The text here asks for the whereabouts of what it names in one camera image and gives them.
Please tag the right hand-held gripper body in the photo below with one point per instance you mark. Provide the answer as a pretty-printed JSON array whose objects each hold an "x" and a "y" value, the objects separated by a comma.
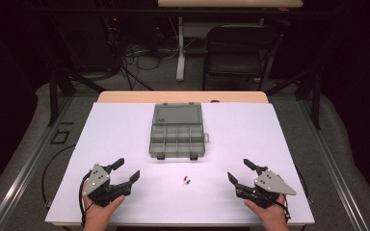
[{"x": 266, "y": 189}]

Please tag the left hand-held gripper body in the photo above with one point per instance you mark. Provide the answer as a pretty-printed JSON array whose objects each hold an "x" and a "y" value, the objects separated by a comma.
[{"x": 97, "y": 183}]

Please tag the small red plastic piece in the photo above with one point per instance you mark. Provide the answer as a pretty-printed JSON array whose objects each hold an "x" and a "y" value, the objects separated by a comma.
[{"x": 185, "y": 177}]

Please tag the grey plastic compartment box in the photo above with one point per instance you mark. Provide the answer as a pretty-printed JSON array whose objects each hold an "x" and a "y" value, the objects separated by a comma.
[{"x": 176, "y": 141}]

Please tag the person's right hand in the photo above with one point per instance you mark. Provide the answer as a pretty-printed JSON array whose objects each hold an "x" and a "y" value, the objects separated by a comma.
[{"x": 269, "y": 213}]

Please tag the person's left hand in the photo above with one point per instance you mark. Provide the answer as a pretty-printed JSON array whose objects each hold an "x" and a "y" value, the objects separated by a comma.
[{"x": 101, "y": 213}]

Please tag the white table board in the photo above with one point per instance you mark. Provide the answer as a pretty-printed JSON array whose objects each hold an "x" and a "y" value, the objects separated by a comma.
[{"x": 109, "y": 138}]

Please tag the light wooden table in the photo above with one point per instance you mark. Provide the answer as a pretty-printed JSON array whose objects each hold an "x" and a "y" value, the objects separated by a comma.
[{"x": 173, "y": 97}]

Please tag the black folding chair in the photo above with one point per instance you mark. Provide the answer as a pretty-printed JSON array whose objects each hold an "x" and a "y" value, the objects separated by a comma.
[{"x": 234, "y": 64}]

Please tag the white background desk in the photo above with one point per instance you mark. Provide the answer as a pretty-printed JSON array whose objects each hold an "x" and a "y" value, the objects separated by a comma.
[{"x": 228, "y": 3}]

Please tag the aluminium floor rail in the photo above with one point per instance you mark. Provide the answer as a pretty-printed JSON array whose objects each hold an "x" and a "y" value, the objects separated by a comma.
[
  {"x": 29, "y": 163},
  {"x": 334, "y": 170}
]

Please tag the black frame post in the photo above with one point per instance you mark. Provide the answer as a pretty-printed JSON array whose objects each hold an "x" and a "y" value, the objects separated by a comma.
[
  {"x": 53, "y": 96},
  {"x": 316, "y": 99}
]

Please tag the black horizontal frame bar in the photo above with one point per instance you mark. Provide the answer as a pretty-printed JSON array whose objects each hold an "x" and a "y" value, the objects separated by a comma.
[{"x": 109, "y": 11}]

